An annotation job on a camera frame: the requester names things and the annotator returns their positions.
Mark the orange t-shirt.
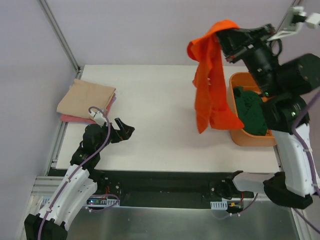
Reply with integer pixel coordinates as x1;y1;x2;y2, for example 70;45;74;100
186;19;244;134

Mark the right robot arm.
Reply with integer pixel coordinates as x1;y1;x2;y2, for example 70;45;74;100
216;24;320;210

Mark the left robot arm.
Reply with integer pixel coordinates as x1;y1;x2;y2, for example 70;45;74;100
24;118;135;240

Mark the beige folded t-shirt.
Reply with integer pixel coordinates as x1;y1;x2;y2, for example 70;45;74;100
56;78;116;119

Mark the pink folded t-shirt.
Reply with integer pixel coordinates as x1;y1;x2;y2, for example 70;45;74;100
60;93;117;124

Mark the green t-shirt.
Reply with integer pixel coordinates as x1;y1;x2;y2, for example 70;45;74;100
233;86;268;136

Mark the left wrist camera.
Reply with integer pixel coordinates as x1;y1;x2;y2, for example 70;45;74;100
89;111;107;127

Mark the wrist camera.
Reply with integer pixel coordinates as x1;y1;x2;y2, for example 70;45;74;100
89;111;107;127
267;6;320;42

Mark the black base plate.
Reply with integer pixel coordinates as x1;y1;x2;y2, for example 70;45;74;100
47;167;256;208

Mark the left white cable duct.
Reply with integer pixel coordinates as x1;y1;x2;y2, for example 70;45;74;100
40;196;120;208

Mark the white cable duct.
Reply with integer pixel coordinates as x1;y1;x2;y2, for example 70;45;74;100
210;200;228;211
40;196;120;208

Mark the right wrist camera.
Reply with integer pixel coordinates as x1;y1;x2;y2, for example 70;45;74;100
267;6;320;42

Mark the right aluminium frame post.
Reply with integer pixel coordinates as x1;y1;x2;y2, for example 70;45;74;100
274;0;305;33

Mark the aluminium frame post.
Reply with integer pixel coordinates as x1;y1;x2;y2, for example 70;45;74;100
274;0;305;33
37;0;83;74

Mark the aluminium front rail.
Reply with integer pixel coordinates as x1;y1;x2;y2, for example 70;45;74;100
31;176;63;196

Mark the left aluminium frame post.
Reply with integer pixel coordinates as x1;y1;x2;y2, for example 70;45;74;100
37;0;83;74

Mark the right white cable duct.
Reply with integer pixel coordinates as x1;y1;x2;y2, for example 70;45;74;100
210;200;228;211

